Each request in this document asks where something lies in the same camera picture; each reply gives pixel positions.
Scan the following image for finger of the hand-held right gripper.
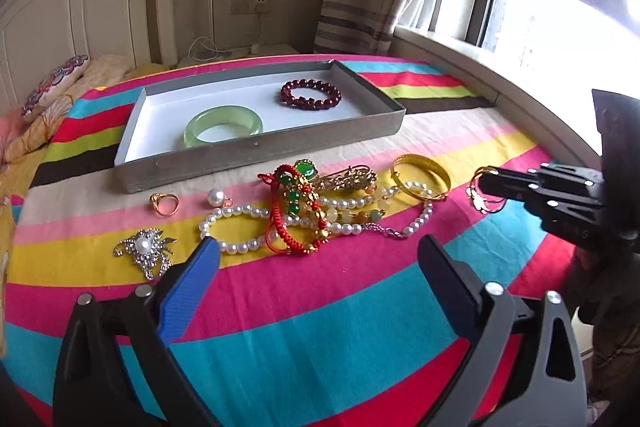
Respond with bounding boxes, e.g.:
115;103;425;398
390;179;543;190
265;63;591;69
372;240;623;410
481;163;607;222

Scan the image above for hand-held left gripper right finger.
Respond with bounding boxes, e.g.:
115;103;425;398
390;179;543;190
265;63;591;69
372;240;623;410
417;234;588;427

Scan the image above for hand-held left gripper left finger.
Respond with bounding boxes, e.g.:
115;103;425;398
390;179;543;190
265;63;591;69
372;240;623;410
52;236;223;427

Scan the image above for thin gold charm bracelet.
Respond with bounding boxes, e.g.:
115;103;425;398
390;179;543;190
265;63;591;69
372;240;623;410
466;166;508;214

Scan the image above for silver pearl brooch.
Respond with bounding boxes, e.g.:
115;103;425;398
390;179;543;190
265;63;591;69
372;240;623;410
113;229;178;281

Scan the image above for wide gold bangle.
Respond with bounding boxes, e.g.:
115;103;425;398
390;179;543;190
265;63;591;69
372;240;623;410
390;153;451;202

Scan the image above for thin silver chain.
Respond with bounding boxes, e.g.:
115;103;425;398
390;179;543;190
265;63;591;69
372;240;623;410
369;221;417;241

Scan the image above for gold ring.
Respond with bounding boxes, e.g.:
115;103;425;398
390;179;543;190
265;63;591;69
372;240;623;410
149;192;180;215

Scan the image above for white pearl necklace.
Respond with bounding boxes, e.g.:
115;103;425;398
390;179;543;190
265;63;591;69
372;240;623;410
199;181;434;256

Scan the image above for yellow bead bracelet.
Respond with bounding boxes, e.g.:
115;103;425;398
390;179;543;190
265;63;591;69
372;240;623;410
320;184;401;229

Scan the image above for gold hair clip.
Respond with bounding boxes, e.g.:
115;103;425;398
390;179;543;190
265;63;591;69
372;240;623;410
315;165;378;194

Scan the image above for grey jewelry box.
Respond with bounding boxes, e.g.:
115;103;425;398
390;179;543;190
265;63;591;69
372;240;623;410
114;58;407;194

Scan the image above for white window sill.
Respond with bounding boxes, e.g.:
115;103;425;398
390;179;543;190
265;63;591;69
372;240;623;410
392;26;608;160

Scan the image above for colourful striped blanket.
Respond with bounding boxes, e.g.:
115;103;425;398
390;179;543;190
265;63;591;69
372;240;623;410
0;54;601;427

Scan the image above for green jade bangle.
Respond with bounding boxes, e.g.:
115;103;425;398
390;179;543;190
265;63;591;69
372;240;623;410
184;105;264;150

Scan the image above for yellow floral pillow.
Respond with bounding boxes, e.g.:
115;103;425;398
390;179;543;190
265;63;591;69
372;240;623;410
5;55;168;162

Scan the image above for embroidered flower pillow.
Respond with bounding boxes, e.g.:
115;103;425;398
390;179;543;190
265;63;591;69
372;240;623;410
20;54;91;122

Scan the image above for white nightstand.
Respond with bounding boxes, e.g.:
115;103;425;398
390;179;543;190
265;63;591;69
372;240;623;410
177;43;301;68

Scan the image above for white upright pole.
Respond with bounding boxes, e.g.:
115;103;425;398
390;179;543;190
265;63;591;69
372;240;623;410
207;0;217;58

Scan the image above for white wooden headboard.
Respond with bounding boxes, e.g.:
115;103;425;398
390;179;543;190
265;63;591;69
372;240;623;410
0;0;178;108

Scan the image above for dark red bead bracelet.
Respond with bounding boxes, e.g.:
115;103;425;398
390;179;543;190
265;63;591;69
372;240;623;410
280;79;342;112

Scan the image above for white charger cable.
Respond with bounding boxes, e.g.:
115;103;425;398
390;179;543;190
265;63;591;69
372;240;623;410
189;9;267;64

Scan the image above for wall socket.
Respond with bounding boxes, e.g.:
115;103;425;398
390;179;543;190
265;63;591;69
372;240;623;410
231;0;271;14

